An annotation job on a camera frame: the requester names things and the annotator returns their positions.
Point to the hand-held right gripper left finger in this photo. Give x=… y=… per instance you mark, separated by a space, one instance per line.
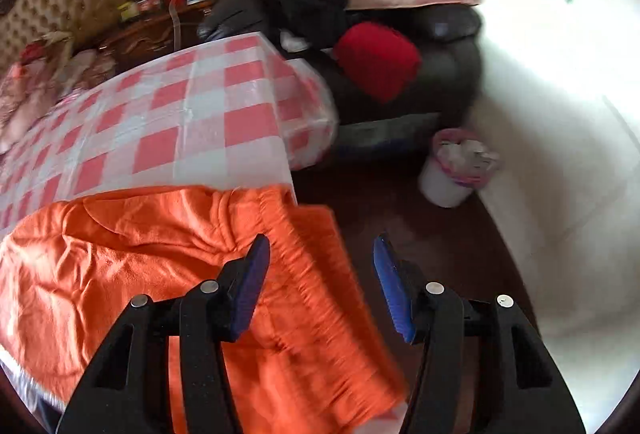
x=250 y=284

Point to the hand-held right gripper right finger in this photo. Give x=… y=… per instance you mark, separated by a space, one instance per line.
x=395 y=289

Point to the orange pants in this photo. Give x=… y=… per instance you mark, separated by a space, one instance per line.
x=125 y=254

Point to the white trash bin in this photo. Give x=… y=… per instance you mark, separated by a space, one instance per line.
x=440 y=184

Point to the red white checkered tablecloth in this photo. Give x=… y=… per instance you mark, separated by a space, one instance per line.
x=190 y=114

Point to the red cushion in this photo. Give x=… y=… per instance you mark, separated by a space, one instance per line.
x=375 y=59

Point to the black leather armchair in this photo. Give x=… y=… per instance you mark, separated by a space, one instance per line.
x=450 y=64

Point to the carved wooden nightstand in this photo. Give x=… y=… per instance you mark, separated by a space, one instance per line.
x=145 y=34

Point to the black clothes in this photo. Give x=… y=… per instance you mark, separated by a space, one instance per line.
x=310 y=4

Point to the folded floral quilt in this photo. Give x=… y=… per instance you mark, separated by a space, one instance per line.
x=30 y=89

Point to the white wardrobe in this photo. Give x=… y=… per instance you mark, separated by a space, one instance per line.
x=550 y=39

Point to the yellow lid jar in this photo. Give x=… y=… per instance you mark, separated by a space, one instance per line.
x=127 y=11

